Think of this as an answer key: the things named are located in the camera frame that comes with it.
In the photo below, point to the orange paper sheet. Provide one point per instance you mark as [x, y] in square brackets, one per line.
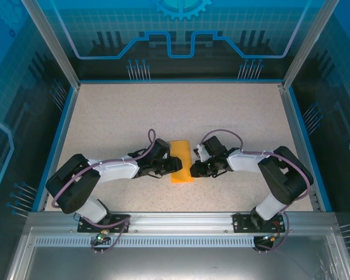
[182, 178]

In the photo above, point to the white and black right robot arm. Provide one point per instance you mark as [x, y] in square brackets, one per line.
[245, 161]

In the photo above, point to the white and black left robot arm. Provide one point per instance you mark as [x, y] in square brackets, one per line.
[116, 172]

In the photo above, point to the grey metal sheet panel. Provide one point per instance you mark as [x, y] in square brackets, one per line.
[175, 262]

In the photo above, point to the blue table edge strip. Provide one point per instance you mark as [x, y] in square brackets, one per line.
[309, 131]
[54, 140]

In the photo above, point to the aluminium mounting rail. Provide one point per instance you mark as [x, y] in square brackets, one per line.
[181, 221]

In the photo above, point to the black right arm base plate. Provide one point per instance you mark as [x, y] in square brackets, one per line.
[242, 224]

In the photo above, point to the aluminium side rail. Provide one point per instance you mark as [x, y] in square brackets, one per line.
[299, 131]

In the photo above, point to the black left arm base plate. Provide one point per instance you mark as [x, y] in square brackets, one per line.
[89, 226]

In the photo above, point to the aluminium frame post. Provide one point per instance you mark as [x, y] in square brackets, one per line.
[307, 41]
[51, 41]

